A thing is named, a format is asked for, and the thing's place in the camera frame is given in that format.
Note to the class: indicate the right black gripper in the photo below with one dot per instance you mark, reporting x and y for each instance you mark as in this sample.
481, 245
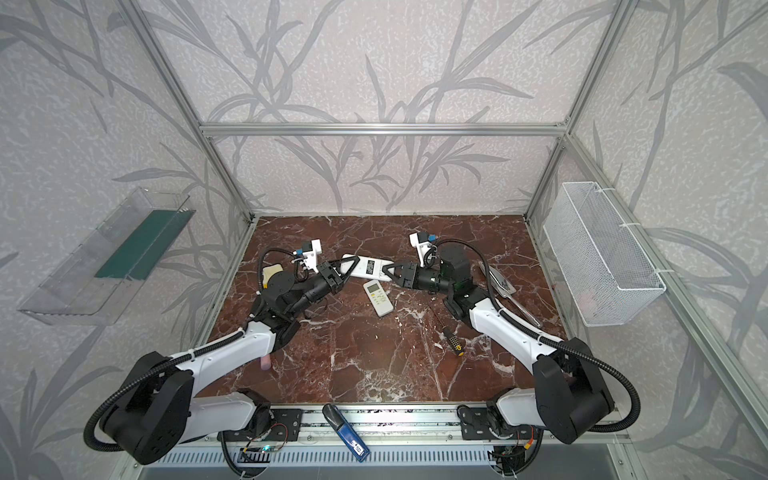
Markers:
405, 273

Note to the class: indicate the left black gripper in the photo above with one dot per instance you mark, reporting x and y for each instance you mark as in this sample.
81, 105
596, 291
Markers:
330, 275

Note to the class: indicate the white remote red keypad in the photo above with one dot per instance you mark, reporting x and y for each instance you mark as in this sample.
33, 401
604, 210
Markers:
371, 269

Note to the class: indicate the black yellow screwdriver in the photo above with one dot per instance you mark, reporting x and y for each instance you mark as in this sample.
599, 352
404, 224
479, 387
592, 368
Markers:
452, 339

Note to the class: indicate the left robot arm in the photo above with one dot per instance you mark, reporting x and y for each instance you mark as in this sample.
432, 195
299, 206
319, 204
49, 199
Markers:
158, 406

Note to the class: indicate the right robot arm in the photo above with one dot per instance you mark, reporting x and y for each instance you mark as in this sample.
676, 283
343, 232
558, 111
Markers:
573, 392

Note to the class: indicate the white remote green buttons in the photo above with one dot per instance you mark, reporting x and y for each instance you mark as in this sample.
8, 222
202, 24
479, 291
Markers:
378, 298

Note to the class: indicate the metal tongs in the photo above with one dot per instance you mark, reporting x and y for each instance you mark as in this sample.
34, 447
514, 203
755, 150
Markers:
506, 290

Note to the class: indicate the blue black utility knife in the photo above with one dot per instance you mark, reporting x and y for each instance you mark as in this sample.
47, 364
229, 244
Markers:
345, 432

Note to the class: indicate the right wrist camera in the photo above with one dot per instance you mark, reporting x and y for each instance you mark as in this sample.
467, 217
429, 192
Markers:
424, 243

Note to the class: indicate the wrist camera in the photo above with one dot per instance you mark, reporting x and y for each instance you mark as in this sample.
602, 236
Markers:
308, 254
424, 243

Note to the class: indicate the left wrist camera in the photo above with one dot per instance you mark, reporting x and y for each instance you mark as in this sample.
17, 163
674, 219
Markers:
308, 254

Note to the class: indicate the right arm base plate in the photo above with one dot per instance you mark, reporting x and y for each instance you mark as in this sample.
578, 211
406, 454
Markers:
482, 423

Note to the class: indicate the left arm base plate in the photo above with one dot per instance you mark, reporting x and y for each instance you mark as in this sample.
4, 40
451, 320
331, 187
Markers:
280, 425

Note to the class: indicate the white wire mesh basket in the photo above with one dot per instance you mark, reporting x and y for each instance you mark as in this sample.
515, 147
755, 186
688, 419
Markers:
608, 274

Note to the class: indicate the clear plastic wall bin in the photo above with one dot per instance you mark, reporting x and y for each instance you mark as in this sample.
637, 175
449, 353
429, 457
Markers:
94, 285

